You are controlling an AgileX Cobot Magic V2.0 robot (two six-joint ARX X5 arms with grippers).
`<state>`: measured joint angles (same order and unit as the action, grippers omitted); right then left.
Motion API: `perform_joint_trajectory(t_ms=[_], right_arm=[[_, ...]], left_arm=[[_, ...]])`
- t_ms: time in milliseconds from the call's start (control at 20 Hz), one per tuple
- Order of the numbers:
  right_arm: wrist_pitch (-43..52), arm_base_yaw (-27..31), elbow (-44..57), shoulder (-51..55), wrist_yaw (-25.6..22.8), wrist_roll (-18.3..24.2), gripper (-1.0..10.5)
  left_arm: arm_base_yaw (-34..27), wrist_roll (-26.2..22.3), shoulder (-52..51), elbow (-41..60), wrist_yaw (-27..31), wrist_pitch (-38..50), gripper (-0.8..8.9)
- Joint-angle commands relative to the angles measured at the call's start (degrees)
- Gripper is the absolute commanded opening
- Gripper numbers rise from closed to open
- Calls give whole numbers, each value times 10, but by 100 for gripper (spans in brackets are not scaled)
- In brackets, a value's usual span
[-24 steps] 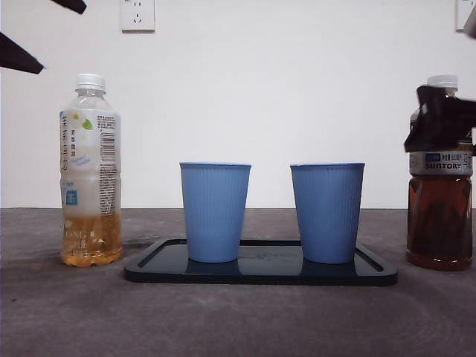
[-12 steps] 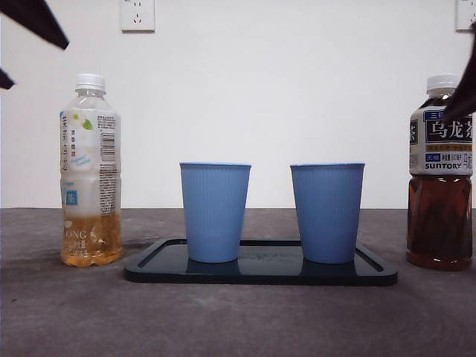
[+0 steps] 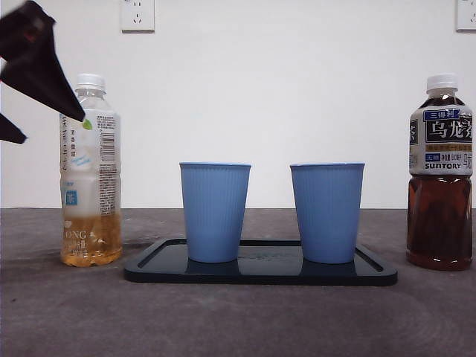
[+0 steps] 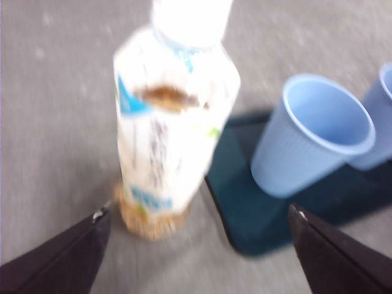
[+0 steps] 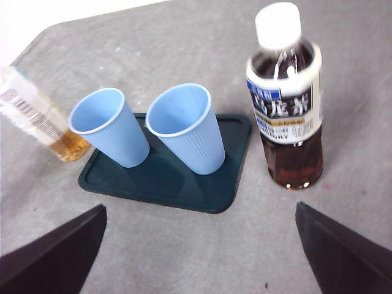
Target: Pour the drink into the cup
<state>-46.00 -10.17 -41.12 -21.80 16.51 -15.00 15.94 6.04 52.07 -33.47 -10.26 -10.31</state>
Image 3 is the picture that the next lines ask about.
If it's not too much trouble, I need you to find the jasmine tea bottle white label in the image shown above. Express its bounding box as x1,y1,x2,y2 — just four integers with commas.
59,72,123,268

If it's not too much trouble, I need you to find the dark oolong tea bottle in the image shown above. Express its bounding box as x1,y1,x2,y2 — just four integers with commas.
405,72,476,272

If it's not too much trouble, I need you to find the blue ribbed plastic cup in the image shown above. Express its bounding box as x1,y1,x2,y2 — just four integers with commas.
289,161,366,265
178,161,252,264

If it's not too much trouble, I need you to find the dark blue rectangular tray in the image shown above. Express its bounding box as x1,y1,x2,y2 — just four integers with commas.
123,238,399,286

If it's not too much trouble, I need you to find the white wall socket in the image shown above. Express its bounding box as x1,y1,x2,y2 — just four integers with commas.
455,0,476,31
119,0,155,32

